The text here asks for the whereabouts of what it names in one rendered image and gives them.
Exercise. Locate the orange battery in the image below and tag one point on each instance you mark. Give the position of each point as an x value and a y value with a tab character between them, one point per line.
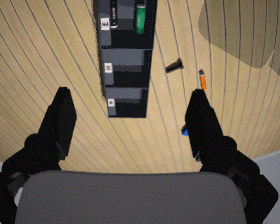
203	82

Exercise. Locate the black bin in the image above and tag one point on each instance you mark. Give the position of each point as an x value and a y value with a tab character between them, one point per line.
128	73

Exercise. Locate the blue and white eraser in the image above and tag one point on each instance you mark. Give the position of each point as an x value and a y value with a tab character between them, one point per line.
184	131

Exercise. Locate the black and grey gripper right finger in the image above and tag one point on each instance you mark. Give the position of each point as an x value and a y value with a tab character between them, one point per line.
208	142

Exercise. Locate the black battery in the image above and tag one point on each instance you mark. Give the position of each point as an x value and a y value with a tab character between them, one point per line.
113	13

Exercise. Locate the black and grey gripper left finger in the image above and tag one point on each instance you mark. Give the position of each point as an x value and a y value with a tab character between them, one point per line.
53	140

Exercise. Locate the green battery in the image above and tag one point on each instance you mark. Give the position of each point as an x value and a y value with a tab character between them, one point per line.
140	18

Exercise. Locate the dark grey bolt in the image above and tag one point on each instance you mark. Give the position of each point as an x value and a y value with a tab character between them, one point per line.
175	68

